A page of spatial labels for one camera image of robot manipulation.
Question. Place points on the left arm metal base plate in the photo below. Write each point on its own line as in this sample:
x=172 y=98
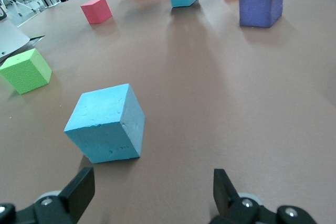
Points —
x=10 y=40

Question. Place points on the brown table cover sheet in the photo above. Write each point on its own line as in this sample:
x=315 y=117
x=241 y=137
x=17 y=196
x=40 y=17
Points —
x=210 y=103

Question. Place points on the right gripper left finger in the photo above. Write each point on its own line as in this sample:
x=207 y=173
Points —
x=78 y=190

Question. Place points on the purple foam cube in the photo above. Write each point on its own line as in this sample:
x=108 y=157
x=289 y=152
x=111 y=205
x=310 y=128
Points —
x=260 y=5

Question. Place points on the red foam cube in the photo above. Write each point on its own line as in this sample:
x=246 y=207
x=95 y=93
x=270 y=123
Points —
x=96 y=11

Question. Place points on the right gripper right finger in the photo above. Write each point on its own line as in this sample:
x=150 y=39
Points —
x=225 y=192

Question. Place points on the green foam cube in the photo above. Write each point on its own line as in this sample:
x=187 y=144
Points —
x=25 y=73

